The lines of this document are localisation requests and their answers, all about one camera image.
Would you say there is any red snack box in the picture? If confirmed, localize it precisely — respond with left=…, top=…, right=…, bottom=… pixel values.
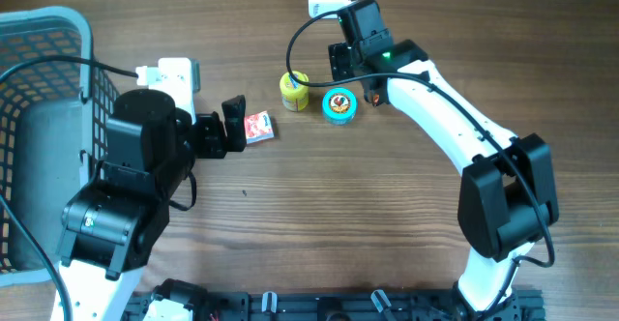
left=244, top=111, right=275, bottom=144

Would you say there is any teal tin can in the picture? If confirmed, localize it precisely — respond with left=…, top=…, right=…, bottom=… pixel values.
left=321, top=87, right=358, bottom=126

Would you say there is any red silver foil packet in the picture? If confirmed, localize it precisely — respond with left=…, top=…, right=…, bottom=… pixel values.
left=372, top=93, right=381, bottom=106

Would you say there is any yellow cylindrical container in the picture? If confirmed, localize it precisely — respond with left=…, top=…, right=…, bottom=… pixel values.
left=280, top=73, right=309, bottom=112

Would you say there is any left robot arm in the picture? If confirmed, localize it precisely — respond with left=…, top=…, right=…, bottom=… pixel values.
left=51, top=89, right=247, bottom=320

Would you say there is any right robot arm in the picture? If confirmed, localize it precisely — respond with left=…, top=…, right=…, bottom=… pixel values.
left=329, top=0, right=559, bottom=320

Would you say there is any grey plastic shopping basket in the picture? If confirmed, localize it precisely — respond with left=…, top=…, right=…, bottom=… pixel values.
left=1, top=7, right=119, bottom=287

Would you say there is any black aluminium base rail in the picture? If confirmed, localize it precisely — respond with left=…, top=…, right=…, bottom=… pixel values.
left=120, top=289, right=547, bottom=321

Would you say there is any black right camera cable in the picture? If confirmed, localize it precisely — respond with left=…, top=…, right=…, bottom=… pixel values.
left=284, top=9, right=557, bottom=321

